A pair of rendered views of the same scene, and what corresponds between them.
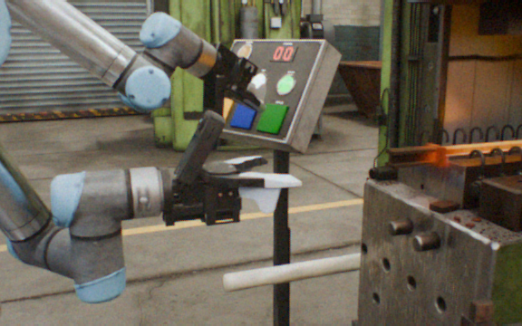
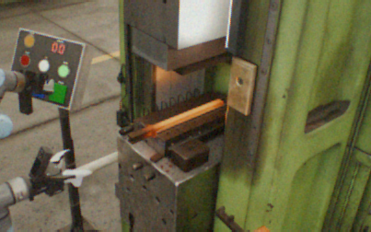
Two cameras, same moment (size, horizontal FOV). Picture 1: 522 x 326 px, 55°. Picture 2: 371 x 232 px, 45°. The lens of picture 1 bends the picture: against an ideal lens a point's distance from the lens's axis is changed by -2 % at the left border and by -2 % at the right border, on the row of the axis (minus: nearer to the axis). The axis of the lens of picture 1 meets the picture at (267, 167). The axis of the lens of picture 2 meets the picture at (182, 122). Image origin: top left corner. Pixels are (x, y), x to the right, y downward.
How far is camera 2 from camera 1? 0.86 m
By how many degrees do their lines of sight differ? 27
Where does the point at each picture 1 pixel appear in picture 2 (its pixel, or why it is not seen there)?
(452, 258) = (160, 183)
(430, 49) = not seen: hidden behind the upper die
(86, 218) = not seen: outside the picture
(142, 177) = (17, 186)
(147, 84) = (1, 127)
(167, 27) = not seen: outside the picture
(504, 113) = (188, 79)
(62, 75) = not seen: outside the picture
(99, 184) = not seen: outside the picture
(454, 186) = (160, 146)
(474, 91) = (171, 74)
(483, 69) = not seen: hidden behind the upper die
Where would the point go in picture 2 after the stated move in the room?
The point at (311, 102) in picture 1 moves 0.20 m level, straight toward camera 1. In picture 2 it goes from (80, 82) to (85, 106)
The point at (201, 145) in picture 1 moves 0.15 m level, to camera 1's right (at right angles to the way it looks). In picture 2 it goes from (43, 166) to (91, 157)
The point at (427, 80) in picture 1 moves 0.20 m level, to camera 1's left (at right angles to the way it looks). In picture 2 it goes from (145, 70) to (98, 75)
